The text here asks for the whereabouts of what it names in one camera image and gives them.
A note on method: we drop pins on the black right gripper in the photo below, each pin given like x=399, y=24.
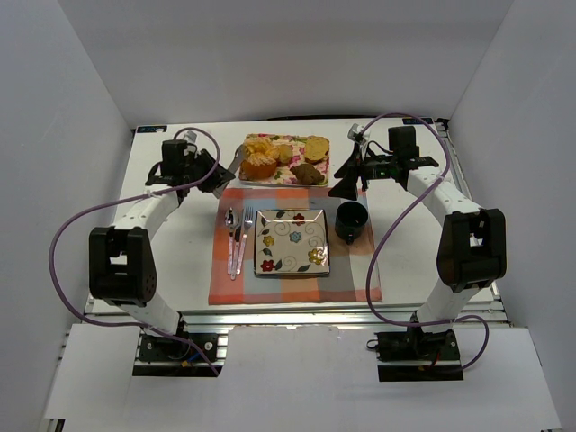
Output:
x=357, y=166

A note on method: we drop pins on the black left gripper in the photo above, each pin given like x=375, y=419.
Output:
x=209, y=169

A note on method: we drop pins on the white plastic tongs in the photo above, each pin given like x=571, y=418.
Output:
x=234, y=166

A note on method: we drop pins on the orange bundt cake bread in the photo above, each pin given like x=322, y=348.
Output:
x=261, y=158

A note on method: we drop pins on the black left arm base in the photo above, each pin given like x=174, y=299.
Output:
x=158, y=356

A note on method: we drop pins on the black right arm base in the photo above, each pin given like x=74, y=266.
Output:
x=414, y=356

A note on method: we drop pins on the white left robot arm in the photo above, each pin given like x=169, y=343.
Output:
x=122, y=270

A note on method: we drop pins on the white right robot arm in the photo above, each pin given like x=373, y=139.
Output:
x=472, y=249

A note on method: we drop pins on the dark brown bread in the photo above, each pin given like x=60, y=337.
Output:
x=307, y=174

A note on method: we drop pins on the round seeded bread bun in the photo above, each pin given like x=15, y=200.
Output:
x=316, y=149

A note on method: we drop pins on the dark green mug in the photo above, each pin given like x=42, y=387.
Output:
x=351, y=218

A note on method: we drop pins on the floral serving tray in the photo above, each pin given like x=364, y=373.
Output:
x=282, y=174

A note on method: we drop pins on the small yellow muffin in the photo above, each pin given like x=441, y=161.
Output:
x=284, y=154

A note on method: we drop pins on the orange checkered placemat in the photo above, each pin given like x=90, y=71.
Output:
x=351, y=277

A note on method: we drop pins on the floral square plate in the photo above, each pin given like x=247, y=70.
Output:
x=291, y=242

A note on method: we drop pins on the silver spoon pink handle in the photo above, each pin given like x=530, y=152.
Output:
x=231, y=223

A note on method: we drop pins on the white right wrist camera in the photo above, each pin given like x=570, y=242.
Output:
x=356, y=134

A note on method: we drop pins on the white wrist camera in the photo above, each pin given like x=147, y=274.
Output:
x=356, y=134
x=190, y=137

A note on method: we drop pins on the silver fork pink handle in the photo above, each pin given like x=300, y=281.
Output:
x=241, y=240

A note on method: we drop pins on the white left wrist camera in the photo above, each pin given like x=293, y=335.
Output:
x=190, y=137

